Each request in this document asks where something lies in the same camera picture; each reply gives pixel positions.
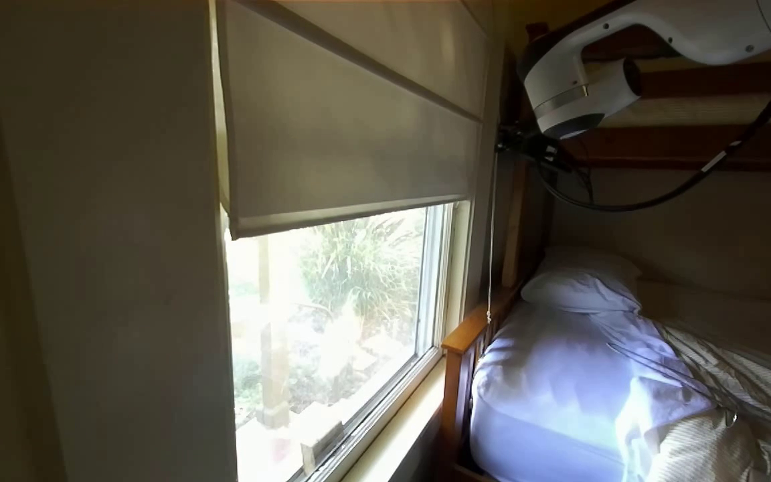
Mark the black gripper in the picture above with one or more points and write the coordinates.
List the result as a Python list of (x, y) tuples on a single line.
[(549, 151)]

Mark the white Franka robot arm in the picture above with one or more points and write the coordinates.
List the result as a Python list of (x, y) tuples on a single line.
[(581, 89)]

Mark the white pillow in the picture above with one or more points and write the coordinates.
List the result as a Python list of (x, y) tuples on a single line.
[(581, 285)]

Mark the beige roman blind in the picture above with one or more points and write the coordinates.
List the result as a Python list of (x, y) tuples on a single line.
[(341, 151)]

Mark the wooden bed headboard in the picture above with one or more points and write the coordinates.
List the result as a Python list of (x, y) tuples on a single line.
[(467, 336)]

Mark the white sheeted mattress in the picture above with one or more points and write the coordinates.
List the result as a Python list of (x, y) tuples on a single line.
[(546, 383)]

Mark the cream blanket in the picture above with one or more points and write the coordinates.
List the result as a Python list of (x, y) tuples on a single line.
[(697, 446)]

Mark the white window latch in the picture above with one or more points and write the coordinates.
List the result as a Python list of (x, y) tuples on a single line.
[(318, 443)]

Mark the white window frame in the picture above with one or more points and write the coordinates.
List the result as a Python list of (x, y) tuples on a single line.
[(433, 269)]

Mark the wooden bunk rail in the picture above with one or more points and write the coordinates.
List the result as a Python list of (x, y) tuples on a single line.
[(761, 147), (724, 81)]

